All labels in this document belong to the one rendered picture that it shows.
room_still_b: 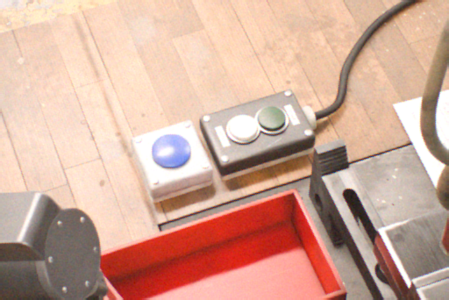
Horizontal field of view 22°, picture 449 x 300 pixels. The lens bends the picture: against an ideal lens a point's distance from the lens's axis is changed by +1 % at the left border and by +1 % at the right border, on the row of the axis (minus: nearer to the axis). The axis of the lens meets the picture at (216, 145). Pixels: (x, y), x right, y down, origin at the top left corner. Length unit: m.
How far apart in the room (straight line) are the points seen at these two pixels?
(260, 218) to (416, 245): 0.28
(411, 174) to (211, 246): 0.23
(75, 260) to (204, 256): 0.45
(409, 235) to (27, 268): 0.33
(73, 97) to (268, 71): 0.22
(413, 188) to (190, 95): 0.26
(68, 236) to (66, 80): 0.59
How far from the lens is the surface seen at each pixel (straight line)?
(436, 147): 0.73
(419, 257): 0.89
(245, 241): 1.15
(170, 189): 1.16
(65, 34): 1.31
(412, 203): 1.19
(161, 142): 1.17
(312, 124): 1.21
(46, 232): 0.68
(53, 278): 0.69
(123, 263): 1.11
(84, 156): 1.21
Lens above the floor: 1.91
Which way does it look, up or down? 56 degrees down
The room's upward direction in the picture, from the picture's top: straight up
